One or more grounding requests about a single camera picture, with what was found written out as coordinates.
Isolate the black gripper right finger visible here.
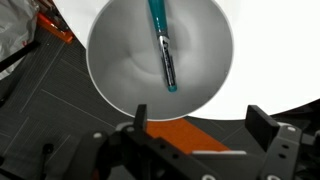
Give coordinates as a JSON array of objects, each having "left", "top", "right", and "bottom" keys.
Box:
[{"left": 244, "top": 104, "right": 304, "bottom": 180}]

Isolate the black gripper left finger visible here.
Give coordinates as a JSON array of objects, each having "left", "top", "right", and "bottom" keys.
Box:
[{"left": 64, "top": 103, "right": 158, "bottom": 180}]

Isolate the teal marker pen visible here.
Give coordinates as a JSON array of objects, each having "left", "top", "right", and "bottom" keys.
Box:
[{"left": 147, "top": 0, "right": 179, "bottom": 94}]

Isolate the white round bowl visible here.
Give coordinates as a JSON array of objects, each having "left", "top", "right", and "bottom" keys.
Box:
[{"left": 85, "top": 0, "right": 235, "bottom": 122}]

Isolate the white plastic bag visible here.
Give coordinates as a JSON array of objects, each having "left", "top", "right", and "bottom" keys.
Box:
[{"left": 0, "top": 0, "right": 41, "bottom": 81}]

